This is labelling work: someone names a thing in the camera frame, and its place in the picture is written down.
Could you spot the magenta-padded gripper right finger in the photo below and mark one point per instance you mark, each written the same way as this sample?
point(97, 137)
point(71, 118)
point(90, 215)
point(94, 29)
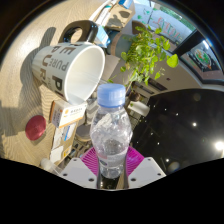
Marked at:
point(146, 170)

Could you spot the white mug with lettering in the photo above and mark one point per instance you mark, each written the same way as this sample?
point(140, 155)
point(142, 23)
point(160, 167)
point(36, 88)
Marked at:
point(63, 63)

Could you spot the clear plastic water bottle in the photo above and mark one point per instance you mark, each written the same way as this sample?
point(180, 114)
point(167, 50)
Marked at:
point(111, 133)

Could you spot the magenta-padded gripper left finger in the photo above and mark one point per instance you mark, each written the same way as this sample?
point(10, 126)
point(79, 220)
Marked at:
point(78, 170)

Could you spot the wooden stand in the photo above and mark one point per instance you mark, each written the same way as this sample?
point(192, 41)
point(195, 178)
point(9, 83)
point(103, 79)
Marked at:
point(121, 18)

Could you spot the white printed leaflet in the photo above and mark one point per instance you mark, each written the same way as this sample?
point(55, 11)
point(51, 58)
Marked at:
point(61, 136)

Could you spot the small white brown box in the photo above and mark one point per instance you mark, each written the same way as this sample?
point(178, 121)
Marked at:
point(66, 113)

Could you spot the small light blue packet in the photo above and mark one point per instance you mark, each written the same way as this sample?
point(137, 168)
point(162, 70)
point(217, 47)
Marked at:
point(101, 36)

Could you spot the group of ceiling spotlights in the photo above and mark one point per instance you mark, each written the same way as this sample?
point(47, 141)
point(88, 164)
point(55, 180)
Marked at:
point(219, 145)

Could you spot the flat round red coaster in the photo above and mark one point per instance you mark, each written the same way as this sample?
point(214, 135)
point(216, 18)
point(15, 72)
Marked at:
point(35, 127)

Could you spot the green potted plant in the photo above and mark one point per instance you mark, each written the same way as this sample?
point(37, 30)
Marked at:
point(146, 56)

